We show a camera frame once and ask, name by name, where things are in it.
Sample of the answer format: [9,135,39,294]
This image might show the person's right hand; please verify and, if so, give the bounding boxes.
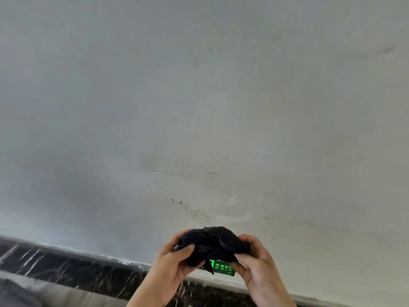
[235,234,284,300]

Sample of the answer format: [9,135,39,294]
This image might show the person's left forearm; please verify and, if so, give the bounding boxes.
[126,278,180,307]

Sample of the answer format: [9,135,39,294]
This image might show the black cloth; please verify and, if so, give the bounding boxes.
[174,226,251,275]

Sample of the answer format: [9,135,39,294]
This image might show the green lit exit sign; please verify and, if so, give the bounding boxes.
[202,259,236,277]

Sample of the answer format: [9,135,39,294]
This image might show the person's right forearm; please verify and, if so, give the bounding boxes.
[252,284,298,307]

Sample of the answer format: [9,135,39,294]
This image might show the person's left hand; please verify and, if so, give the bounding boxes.
[152,229,205,300]

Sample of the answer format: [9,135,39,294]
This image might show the black marble baseboard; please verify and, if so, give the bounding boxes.
[0,235,347,307]

